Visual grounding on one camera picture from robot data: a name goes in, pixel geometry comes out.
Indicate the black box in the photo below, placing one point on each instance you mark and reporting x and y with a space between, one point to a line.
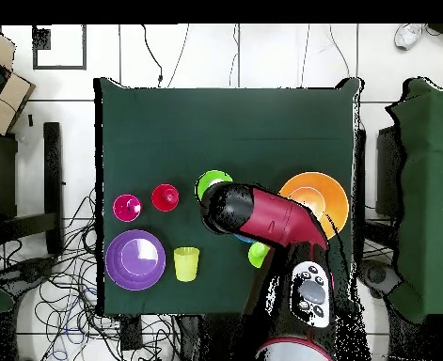
386 169

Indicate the small green bowl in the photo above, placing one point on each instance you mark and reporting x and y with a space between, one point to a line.
206 179

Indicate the blue bowl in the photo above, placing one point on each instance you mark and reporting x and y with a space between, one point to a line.
243 238

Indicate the black chair frame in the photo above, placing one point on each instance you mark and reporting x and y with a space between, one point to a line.
52 169

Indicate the dark green tablecloth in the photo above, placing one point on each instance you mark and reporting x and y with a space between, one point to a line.
224 124

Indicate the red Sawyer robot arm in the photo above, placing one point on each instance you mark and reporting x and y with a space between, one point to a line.
273 218

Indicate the purple bowl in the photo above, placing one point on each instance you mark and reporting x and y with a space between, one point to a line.
117 267

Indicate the white shoe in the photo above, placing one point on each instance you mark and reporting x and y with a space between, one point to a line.
407 35

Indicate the red cup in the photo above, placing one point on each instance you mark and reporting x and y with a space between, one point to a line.
161 199

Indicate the black power adapter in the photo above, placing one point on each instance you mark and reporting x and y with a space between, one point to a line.
130 334

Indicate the yellow cup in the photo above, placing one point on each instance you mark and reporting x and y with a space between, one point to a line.
186 265

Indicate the lime green cup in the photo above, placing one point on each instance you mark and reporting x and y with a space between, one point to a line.
256 255

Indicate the magenta cup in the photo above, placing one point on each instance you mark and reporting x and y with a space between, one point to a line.
123 210

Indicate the large orange bowl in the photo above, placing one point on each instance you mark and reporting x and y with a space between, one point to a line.
326 195

